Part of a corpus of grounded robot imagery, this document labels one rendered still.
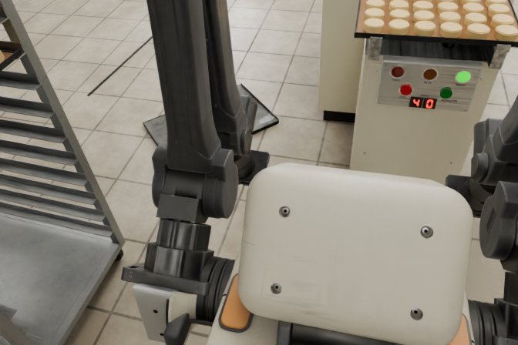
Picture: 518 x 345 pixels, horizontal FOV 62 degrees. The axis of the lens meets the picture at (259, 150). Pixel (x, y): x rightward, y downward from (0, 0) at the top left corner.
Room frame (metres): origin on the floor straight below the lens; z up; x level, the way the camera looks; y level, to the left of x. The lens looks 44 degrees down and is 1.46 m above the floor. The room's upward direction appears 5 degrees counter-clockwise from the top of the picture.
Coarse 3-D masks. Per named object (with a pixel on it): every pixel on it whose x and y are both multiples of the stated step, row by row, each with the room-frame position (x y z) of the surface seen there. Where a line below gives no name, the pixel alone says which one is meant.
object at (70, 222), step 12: (0, 204) 1.11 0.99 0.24; (12, 204) 1.09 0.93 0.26; (24, 216) 1.04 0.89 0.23; (36, 216) 1.04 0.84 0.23; (48, 216) 1.04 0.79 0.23; (60, 216) 1.01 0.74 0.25; (72, 228) 0.97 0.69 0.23; (84, 228) 0.97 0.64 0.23; (96, 228) 0.96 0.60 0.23; (108, 228) 0.95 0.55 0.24
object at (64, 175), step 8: (0, 160) 1.05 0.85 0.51; (8, 160) 1.04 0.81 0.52; (16, 160) 1.03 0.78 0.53; (0, 168) 1.03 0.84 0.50; (8, 168) 1.03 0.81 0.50; (16, 168) 1.02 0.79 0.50; (24, 168) 1.02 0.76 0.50; (32, 168) 1.01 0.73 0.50; (40, 168) 1.00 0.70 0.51; (48, 168) 0.99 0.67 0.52; (56, 168) 0.98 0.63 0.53; (40, 176) 0.97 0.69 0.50; (48, 176) 0.97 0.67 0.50; (56, 176) 0.97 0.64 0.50; (64, 176) 0.97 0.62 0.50; (72, 176) 0.96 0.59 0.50; (80, 176) 0.95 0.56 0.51; (80, 184) 0.93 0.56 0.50
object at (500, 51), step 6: (486, 48) 0.94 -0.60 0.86; (492, 48) 0.90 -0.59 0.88; (498, 48) 0.87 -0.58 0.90; (504, 48) 0.87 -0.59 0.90; (486, 54) 0.93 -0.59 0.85; (492, 54) 0.89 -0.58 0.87; (498, 54) 0.88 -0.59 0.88; (504, 54) 0.87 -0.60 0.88; (486, 60) 0.91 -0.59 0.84; (492, 60) 0.88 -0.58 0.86; (498, 60) 0.87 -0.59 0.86; (492, 66) 0.88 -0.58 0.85; (498, 66) 0.87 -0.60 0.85
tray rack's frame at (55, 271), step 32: (0, 224) 1.08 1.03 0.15; (32, 224) 1.07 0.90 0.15; (0, 256) 0.93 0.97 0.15; (32, 256) 0.92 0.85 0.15; (64, 256) 0.91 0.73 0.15; (96, 256) 0.90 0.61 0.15; (0, 288) 0.80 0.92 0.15; (32, 288) 0.79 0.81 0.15; (64, 288) 0.78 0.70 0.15; (96, 288) 0.79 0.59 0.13; (32, 320) 0.68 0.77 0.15; (64, 320) 0.67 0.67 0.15
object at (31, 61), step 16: (0, 0) 0.95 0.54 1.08; (16, 16) 0.97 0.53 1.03; (16, 32) 0.95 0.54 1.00; (32, 48) 0.97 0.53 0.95; (32, 64) 0.95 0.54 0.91; (48, 80) 0.97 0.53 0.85; (48, 96) 0.95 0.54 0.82; (64, 112) 0.97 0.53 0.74; (64, 128) 0.95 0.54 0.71; (64, 144) 0.95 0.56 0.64; (80, 160) 0.95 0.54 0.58; (96, 192) 0.95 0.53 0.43; (96, 208) 0.95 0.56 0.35; (112, 224) 0.95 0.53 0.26; (112, 240) 0.96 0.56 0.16
